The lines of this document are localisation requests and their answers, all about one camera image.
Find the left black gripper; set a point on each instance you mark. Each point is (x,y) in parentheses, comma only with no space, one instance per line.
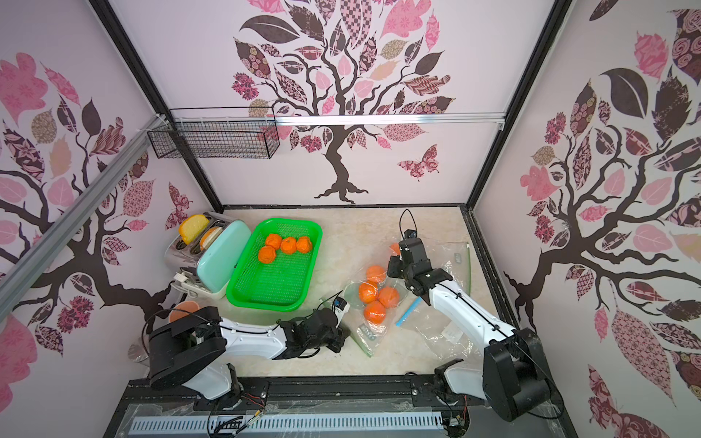
(340,336)

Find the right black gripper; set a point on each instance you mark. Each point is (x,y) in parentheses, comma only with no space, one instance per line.
(405,262)

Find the green zip bag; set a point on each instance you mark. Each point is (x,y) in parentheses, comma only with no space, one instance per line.
(455,259)
(368,336)

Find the blue zip clear bag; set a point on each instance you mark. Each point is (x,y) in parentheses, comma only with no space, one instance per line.
(439,333)

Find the orange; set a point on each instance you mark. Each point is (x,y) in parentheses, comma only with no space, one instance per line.
(267,255)
(288,246)
(304,245)
(274,241)

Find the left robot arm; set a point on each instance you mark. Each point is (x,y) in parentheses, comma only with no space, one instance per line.
(185,352)

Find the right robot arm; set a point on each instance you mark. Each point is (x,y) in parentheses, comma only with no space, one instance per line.
(515,377)

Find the green plastic basket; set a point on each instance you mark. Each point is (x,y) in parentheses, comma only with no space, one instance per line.
(282,286)

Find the mint green toaster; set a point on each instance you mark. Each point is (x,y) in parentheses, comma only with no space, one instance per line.
(207,273)

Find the pink ceramic mug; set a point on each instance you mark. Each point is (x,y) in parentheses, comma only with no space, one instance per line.
(182,310)

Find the orange toast slice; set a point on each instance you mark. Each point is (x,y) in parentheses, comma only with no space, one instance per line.
(209,237)

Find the yellow bread slice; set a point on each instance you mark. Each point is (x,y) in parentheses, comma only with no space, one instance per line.
(192,227)

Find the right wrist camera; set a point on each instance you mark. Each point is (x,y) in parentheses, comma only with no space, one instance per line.
(412,251)

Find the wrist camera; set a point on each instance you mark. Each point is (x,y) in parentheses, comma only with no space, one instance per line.
(412,251)
(340,308)

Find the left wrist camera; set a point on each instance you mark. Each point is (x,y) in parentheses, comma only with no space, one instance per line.
(340,308)

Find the white slotted cable duct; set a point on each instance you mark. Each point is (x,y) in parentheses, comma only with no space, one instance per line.
(211,426)

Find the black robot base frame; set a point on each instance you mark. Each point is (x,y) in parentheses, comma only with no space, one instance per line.
(463,416)

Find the aluminium rail back wall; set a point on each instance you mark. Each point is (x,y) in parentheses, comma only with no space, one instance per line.
(388,119)

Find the aluminium rail wall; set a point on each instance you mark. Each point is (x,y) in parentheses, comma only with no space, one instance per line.
(26,272)
(388,119)

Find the black wire wall basket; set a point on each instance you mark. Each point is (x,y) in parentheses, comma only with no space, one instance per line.
(218,132)

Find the aluminium rail left wall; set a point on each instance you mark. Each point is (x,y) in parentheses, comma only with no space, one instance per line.
(26,272)

